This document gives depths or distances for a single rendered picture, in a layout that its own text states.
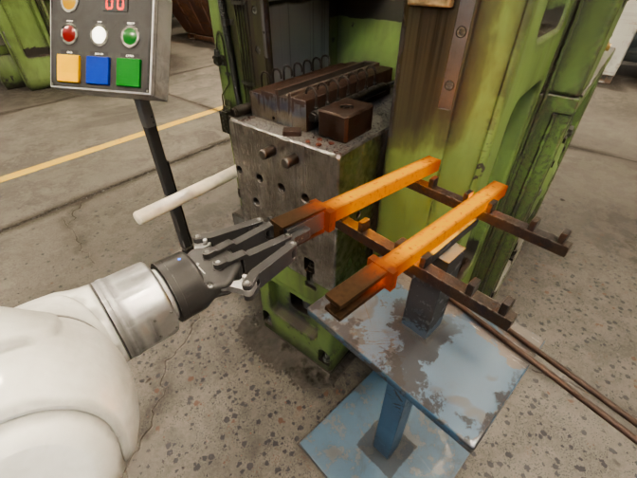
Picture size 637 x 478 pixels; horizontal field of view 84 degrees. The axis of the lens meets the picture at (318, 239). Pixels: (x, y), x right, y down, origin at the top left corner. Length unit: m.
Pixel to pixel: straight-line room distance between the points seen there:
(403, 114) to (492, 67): 0.21
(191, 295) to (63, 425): 0.23
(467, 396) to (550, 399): 0.93
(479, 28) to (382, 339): 0.64
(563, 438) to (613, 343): 0.55
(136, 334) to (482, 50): 0.76
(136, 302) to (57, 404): 0.20
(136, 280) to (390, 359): 0.50
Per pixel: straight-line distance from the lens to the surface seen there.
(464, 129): 0.89
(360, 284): 0.46
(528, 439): 1.53
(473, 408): 0.73
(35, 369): 0.22
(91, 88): 1.29
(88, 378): 0.22
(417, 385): 0.72
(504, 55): 0.84
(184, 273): 0.41
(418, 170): 0.69
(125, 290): 0.40
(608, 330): 2.01
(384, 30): 1.31
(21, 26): 5.76
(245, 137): 1.02
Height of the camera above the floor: 1.26
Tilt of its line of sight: 39 degrees down
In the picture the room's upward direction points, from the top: straight up
